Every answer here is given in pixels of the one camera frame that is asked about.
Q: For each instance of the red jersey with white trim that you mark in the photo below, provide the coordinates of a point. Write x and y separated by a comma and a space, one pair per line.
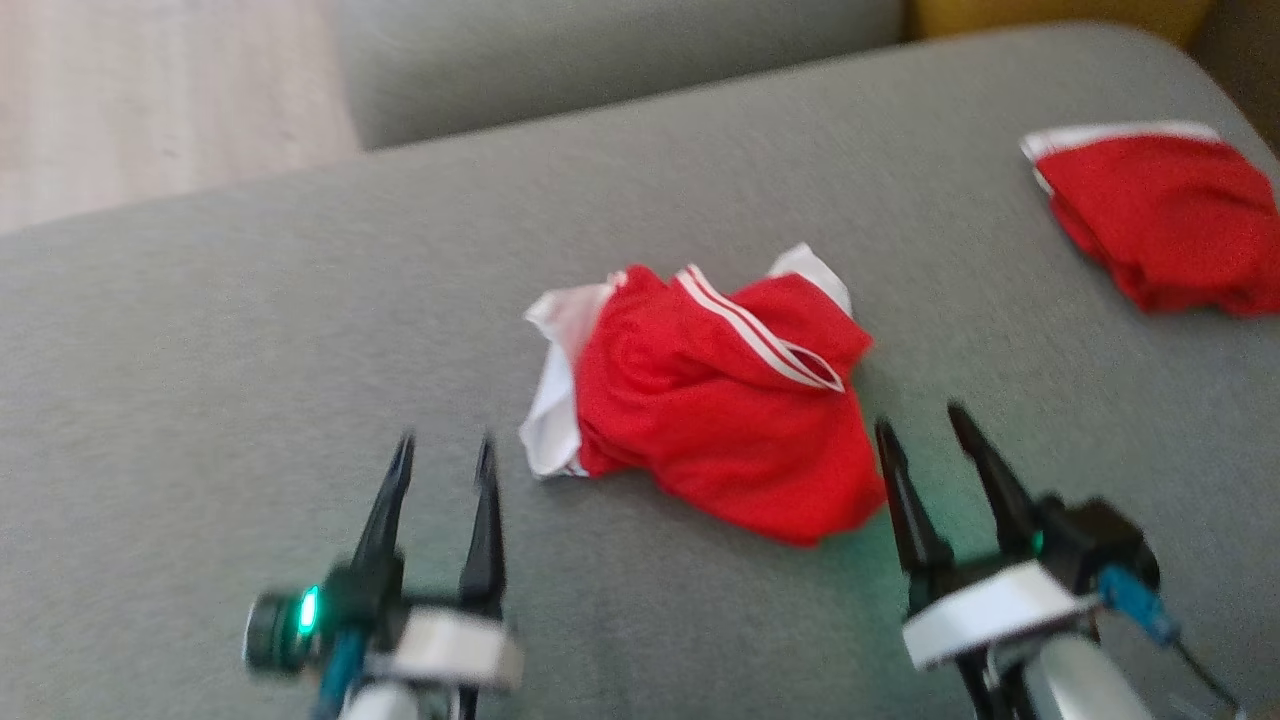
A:
720, 430

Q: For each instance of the grey sofa seat cushion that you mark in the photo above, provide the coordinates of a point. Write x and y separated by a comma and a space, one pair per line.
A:
250, 350

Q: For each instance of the yellow cushion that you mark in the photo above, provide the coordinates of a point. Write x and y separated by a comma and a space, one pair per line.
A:
1050, 15

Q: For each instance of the black cylindrical camera green light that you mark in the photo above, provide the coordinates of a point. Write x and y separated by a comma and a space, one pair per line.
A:
275, 630

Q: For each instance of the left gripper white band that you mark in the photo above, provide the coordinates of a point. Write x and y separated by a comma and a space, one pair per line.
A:
445, 650

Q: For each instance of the folded red garment white hem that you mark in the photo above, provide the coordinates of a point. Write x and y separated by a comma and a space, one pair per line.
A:
1170, 220

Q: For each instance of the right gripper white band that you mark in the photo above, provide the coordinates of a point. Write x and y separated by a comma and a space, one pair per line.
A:
1000, 605

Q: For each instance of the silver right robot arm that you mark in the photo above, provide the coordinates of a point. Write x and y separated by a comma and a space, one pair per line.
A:
1080, 685

